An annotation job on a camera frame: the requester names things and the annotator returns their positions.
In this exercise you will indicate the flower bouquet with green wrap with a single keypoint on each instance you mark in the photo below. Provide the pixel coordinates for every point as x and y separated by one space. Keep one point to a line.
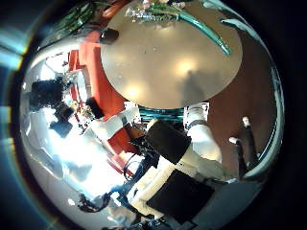
199 23

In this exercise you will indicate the orange sofa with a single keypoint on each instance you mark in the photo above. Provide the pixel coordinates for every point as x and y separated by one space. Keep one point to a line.
102 86

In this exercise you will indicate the small black box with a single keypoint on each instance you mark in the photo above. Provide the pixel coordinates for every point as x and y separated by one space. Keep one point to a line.
94 107

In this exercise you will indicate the large black box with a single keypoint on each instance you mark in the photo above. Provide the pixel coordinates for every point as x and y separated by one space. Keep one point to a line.
44 92

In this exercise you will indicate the round orange pot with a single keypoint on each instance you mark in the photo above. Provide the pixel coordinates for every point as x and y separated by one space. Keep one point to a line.
112 12

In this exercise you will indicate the green leafy plant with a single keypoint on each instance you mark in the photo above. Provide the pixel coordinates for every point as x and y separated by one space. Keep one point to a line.
76 16

